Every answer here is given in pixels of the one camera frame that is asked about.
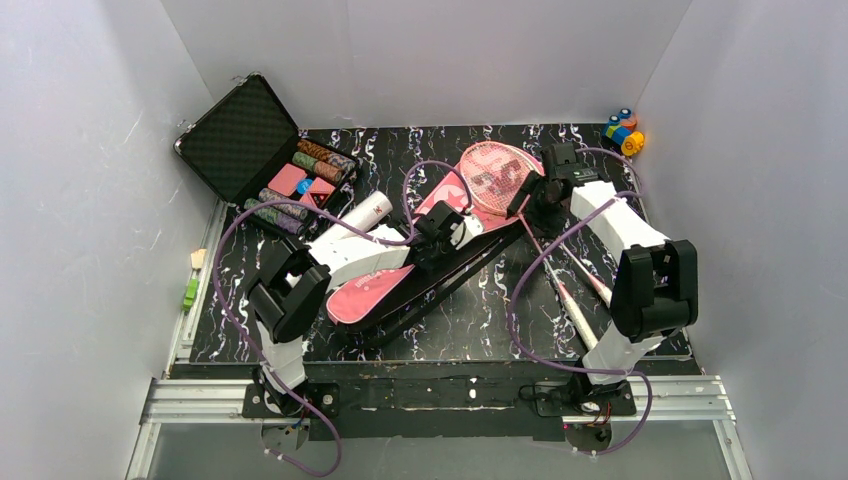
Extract pink badminton racket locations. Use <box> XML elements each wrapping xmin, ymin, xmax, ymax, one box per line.
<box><xmin>561</xmin><ymin>246</ymin><xmax>612</xmax><ymax>307</ymax></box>
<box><xmin>458</xmin><ymin>140</ymin><xmax>601</xmax><ymax>352</ymax></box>

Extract white shuttlecock tube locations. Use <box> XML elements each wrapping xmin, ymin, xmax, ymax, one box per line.
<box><xmin>319</xmin><ymin>191</ymin><xmax>393</xmax><ymax>242</ymax></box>

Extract pink racket bag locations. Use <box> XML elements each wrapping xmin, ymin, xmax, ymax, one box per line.
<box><xmin>326</xmin><ymin>144</ymin><xmax>544</xmax><ymax>349</ymax></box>

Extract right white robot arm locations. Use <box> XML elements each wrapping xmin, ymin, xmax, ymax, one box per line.
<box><xmin>506</xmin><ymin>142</ymin><xmax>698</xmax><ymax>403</ymax></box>

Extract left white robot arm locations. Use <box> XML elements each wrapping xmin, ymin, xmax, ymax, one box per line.
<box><xmin>246</xmin><ymin>201</ymin><xmax>484</xmax><ymax>395</ymax></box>

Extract colourful toy blocks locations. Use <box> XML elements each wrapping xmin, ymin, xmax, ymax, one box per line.
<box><xmin>602</xmin><ymin>108</ymin><xmax>645</xmax><ymax>156</ymax></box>

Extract pink card deck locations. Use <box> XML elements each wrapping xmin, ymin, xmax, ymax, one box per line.
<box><xmin>268</xmin><ymin>164</ymin><xmax>309</xmax><ymax>197</ymax></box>
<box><xmin>299</xmin><ymin>177</ymin><xmax>336</xmax><ymax>208</ymax></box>

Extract green red chip stack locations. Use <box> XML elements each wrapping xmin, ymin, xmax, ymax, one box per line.
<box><xmin>292</xmin><ymin>152</ymin><xmax>344</xmax><ymax>185</ymax></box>

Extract blue dealer chip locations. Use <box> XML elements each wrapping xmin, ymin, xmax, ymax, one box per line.
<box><xmin>296</xmin><ymin>178</ymin><xmax>314</xmax><ymax>196</ymax></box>

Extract green purple chip stack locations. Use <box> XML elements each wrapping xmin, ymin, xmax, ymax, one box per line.
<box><xmin>253</xmin><ymin>203</ymin><xmax>307</xmax><ymax>235</ymax></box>

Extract brown striped chip stack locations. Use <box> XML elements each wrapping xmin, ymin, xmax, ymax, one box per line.
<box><xmin>297</xmin><ymin>139</ymin><xmax>357</xmax><ymax>173</ymax></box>

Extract purple patterned chip stack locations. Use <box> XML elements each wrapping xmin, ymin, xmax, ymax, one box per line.
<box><xmin>258</xmin><ymin>188</ymin><xmax>311</xmax><ymax>220</ymax></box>

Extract black poker chip case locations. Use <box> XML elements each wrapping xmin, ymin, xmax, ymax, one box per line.
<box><xmin>174</xmin><ymin>73</ymin><xmax>360</xmax><ymax>240</ymax></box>

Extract beige clip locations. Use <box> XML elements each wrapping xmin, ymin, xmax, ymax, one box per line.
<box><xmin>190</xmin><ymin>248</ymin><xmax>207</xmax><ymax>270</ymax></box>

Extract green clip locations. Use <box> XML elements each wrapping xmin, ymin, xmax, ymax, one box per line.
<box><xmin>181</xmin><ymin>278</ymin><xmax>199</xmax><ymax>313</ymax></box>

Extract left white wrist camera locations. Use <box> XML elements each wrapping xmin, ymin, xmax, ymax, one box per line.
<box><xmin>451</xmin><ymin>214</ymin><xmax>485</xmax><ymax>250</ymax></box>

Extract chrome case handle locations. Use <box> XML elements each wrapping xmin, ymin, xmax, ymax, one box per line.
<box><xmin>324</xmin><ymin>181</ymin><xmax>357</xmax><ymax>218</ymax></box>

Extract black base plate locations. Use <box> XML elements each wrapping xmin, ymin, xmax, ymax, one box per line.
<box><xmin>241</xmin><ymin>358</ymin><xmax>704</xmax><ymax>443</ymax></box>

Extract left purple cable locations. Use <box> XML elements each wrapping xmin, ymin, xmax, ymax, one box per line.
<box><xmin>211</xmin><ymin>160</ymin><xmax>476</xmax><ymax>480</ymax></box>

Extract purple cable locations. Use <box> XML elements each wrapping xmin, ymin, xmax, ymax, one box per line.
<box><xmin>506</xmin><ymin>146</ymin><xmax>654</xmax><ymax>458</ymax></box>
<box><xmin>211</xmin><ymin>160</ymin><xmax>476</xmax><ymax>480</ymax></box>

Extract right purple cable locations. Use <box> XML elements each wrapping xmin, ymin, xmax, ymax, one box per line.
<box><xmin>506</xmin><ymin>146</ymin><xmax>654</xmax><ymax>458</ymax></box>

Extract aluminium rail frame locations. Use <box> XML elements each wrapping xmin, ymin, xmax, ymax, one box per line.
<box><xmin>126</xmin><ymin>205</ymin><xmax>739</xmax><ymax>479</ymax></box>

